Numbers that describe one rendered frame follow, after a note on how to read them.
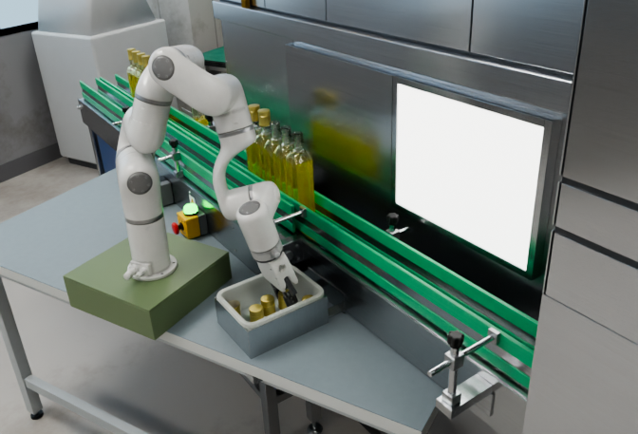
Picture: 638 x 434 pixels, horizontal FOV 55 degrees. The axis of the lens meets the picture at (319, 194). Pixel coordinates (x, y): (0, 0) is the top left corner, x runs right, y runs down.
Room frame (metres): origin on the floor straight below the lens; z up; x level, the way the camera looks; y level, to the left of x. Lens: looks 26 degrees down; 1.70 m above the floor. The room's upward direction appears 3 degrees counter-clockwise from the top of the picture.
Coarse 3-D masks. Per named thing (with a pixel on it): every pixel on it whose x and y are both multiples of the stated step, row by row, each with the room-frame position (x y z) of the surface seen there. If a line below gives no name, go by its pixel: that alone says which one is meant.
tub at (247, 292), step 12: (300, 276) 1.30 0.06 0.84; (228, 288) 1.26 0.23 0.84; (240, 288) 1.27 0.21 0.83; (252, 288) 1.29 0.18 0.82; (264, 288) 1.30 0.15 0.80; (300, 288) 1.30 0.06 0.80; (312, 288) 1.26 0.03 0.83; (228, 300) 1.25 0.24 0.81; (240, 300) 1.26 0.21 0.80; (252, 300) 1.28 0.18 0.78; (276, 300) 1.30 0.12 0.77; (300, 300) 1.29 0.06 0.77; (312, 300) 1.20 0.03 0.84; (276, 312) 1.15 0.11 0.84; (288, 312) 1.16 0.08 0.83; (240, 324) 1.12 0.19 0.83; (252, 324) 1.11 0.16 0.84
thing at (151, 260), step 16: (128, 224) 1.33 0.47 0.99; (144, 224) 1.32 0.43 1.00; (160, 224) 1.35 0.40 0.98; (144, 240) 1.32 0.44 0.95; (160, 240) 1.34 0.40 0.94; (144, 256) 1.32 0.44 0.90; (160, 256) 1.34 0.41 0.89; (128, 272) 1.30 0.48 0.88; (144, 272) 1.31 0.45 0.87; (160, 272) 1.33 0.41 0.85
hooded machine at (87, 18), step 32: (64, 0) 4.11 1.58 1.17; (96, 0) 4.04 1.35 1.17; (128, 0) 4.26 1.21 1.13; (32, 32) 4.21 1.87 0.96; (64, 32) 4.09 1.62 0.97; (96, 32) 3.99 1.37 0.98; (128, 32) 4.17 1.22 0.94; (160, 32) 4.42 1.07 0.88; (64, 64) 4.07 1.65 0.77; (96, 64) 3.91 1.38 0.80; (128, 64) 4.13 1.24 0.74; (64, 96) 4.11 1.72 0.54; (64, 128) 4.15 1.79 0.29
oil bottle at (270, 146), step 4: (268, 140) 1.62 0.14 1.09; (272, 140) 1.60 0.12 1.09; (276, 140) 1.60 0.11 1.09; (280, 140) 1.61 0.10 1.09; (268, 144) 1.60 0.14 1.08; (272, 144) 1.59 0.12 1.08; (276, 144) 1.59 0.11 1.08; (264, 148) 1.62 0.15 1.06; (268, 148) 1.60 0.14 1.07; (272, 148) 1.58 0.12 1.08; (268, 152) 1.60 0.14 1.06; (272, 152) 1.58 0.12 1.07; (268, 156) 1.60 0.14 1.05; (272, 156) 1.58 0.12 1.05; (268, 160) 1.60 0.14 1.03; (272, 160) 1.58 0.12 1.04; (268, 164) 1.60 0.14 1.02; (272, 164) 1.58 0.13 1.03; (268, 168) 1.61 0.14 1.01; (272, 168) 1.58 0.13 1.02; (268, 172) 1.61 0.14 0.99; (272, 172) 1.58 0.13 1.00; (268, 176) 1.61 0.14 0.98; (272, 176) 1.59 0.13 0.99; (268, 180) 1.61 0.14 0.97; (272, 180) 1.59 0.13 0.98; (276, 184) 1.58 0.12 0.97
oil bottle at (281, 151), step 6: (276, 150) 1.56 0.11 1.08; (282, 150) 1.54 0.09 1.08; (288, 150) 1.54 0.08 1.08; (276, 156) 1.56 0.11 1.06; (282, 156) 1.54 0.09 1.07; (276, 162) 1.56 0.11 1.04; (282, 162) 1.54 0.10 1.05; (276, 168) 1.56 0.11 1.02; (282, 168) 1.54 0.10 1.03; (276, 174) 1.57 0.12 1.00; (282, 174) 1.54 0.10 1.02; (276, 180) 1.57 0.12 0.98; (282, 180) 1.54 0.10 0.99; (282, 186) 1.54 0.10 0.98
